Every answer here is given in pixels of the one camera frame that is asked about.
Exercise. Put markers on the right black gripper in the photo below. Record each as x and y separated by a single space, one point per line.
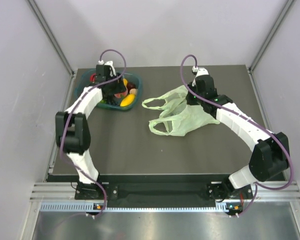
189 100

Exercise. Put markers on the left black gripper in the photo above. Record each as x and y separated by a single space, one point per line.
119 87

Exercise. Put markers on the orange mango fruit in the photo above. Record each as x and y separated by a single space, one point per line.
125 82

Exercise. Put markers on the pink peach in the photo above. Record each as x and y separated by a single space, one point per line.
121 94

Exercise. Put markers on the beige mushroom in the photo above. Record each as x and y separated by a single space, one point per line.
133 91

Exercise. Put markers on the yellow lemon fruit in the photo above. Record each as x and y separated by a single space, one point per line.
128 100

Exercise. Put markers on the green plastic bag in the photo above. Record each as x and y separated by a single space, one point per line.
177 118

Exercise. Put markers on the dark blue grape bunch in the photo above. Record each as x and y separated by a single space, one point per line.
110 100

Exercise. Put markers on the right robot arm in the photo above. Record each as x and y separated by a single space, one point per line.
270 154

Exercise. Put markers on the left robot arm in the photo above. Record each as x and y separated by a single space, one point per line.
72 134

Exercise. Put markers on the teal plastic basket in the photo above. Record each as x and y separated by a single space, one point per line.
131 78

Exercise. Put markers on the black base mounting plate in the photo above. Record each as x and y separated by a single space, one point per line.
142 191

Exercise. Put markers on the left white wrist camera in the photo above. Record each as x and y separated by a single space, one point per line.
106 68

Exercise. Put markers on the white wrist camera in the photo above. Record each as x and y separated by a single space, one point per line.
106 68
199 71

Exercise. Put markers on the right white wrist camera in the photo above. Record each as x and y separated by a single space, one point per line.
199 71

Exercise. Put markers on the left aluminium frame post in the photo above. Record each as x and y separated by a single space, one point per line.
50 35

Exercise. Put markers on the aluminium frame post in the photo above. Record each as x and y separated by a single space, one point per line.
50 35
279 20

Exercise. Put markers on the right aluminium frame post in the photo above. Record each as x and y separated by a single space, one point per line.
279 20

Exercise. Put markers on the grey slotted cable duct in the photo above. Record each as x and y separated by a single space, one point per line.
90 207

